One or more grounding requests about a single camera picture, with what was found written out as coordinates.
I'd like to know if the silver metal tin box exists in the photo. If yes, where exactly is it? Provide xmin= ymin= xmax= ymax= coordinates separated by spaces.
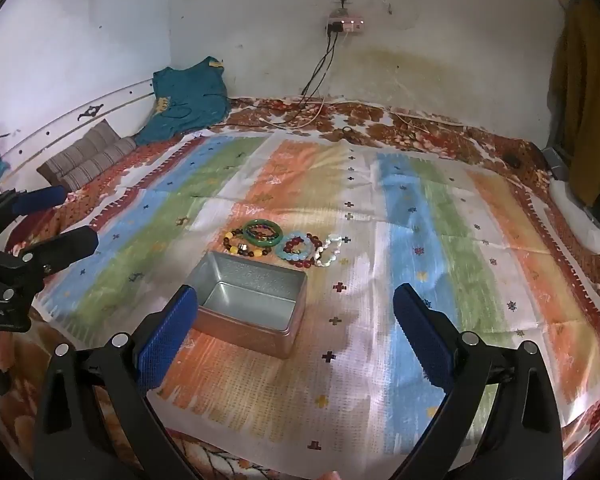
xmin=187 ymin=251 xmax=308 ymax=359

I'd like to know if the brown and yellow bead bracelet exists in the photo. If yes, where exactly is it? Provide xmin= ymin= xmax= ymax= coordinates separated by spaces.
xmin=222 ymin=229 xmax=274 ymax=260

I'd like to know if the colourful striped mat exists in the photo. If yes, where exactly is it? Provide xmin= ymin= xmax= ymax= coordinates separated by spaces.
xmin=32 ymin=127 xmax=600 ymax=461

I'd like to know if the striped brown pillow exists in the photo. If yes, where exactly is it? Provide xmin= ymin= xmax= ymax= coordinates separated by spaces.
xmin=36 ymin=121 xmax=138 ymax=192

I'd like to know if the pink power strip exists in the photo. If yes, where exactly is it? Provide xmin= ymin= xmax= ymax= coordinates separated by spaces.
xmin=325 ymin=18 xmax=366 ymax=34

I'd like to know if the red bead bracelet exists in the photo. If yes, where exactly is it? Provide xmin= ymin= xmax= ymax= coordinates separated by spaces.
xmin=284 ymin=232 xmax=327 ymax=269

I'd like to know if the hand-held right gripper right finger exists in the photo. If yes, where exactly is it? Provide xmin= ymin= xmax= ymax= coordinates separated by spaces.
xmin=392 ymin=282 xmax=566 ymax=480

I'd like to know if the brown floral bedsheet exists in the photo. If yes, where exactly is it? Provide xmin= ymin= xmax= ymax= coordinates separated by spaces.
xmin=0 ymin=95 xmax=600 ymax=480

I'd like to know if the white bolster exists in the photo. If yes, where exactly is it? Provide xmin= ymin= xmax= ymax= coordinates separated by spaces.
xmin=550 ymin=180 xmax=600 ymax=256

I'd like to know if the white bed headboard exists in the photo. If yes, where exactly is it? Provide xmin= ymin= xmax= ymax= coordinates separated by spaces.
xmin=0 ymin=76 xmax=157 ymax=196

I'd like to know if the grey metal frame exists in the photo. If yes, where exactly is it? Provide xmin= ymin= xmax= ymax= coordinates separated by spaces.
xmin=541 ymin=146 xmax=570 ymax=181

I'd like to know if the black cable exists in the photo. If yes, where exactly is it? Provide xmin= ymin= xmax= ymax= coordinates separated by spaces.
xmin=300 ymin=31 xmax=333 ymax=106
xmin=305 ymin=31 xmax=343 ymax=106

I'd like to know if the mustard yellow garment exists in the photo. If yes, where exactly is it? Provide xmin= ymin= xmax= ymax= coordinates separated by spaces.
xmin=547 ymin=0 xmax=600 ymax=206

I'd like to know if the green bangle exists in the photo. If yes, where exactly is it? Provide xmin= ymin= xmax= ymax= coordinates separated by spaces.
xmin=243 ymin=219 xmax=285 ymax=247

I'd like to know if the white cable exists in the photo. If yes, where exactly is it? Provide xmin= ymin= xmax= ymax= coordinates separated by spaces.
xmin=262 ymin=100 xmax=327 ymax=129

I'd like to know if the teal shirt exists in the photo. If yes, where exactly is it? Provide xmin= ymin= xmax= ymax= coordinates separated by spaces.
xmin=135 ymin=56 xmax=231 ymax=147

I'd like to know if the light blue bead bracelet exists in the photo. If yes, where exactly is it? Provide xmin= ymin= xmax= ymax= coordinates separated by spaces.
xmin=275 ymin=232 xmax=314 ymax=267

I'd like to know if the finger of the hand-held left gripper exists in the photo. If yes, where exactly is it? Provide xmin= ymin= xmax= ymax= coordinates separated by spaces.
xmin=5 ymin=226 xmax=100 ymax=278
xmin=0 ymin=186 xmax=67 ymax=248

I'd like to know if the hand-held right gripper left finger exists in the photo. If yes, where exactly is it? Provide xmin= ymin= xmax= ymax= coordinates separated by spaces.
xmin=30 ymin=284 xmax=201 ymax=480

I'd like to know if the white bead bracelet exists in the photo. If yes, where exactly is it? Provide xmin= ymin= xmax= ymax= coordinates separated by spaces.
xmin=316 ymin=234 xmax=345 ymax=267

